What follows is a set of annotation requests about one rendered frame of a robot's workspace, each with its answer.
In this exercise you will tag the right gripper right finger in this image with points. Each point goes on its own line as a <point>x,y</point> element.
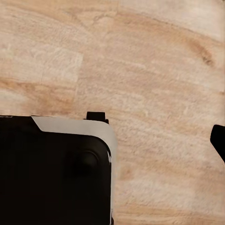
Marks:
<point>218,140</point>

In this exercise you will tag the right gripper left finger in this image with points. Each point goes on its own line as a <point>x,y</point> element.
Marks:
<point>11,140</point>

